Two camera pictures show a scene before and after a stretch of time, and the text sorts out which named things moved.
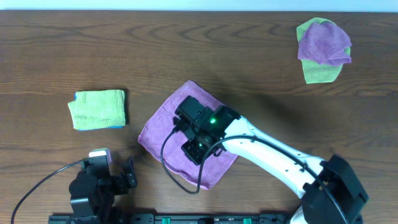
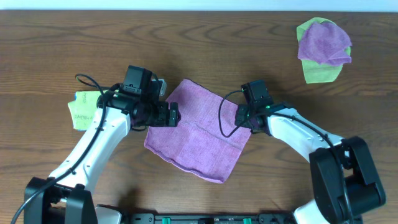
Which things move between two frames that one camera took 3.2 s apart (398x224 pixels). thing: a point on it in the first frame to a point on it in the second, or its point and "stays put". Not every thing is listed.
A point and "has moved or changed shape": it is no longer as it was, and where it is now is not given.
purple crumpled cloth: (325, 43) stays put
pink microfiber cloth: (161, 142) has moved or changed shape
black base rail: (244, 218) stays put
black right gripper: (188, 150) to (239, 119)
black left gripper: (117, 181) to (171, 114)
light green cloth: (315, 73) stays put
